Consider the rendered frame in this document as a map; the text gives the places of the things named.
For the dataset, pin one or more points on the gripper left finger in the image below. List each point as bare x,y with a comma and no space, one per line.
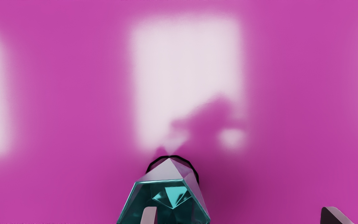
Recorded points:
149,216

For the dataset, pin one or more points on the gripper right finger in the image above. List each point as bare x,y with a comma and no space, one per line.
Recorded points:
332,216

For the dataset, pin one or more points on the teal faceted mug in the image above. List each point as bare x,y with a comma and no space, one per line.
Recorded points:
169,183

